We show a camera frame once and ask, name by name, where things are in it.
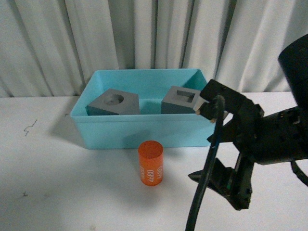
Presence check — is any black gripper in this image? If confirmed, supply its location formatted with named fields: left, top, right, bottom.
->
left=188, top=103, right=301, bottom=211

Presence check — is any gray cube with square hole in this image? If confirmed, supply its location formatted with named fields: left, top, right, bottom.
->
left=161, top=86, right=200, bottom=114

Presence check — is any gray cube with round hole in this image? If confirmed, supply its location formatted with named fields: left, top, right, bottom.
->
left=85, top=89, right=140, bottom=116

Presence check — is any light blue plastic box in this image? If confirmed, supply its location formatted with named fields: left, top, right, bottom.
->
left=70, top=69, right=214, bottom=149

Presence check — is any orange cylinder with white text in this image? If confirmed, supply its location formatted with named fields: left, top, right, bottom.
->
left=138, top=140, right=164, bottom=186

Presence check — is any white pleated curtain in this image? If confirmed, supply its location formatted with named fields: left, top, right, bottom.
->
left=0, top=0, right=308, bottom=97

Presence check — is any black cable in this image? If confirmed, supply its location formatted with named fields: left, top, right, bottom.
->
left=184, top=94, right=226, bottom=231

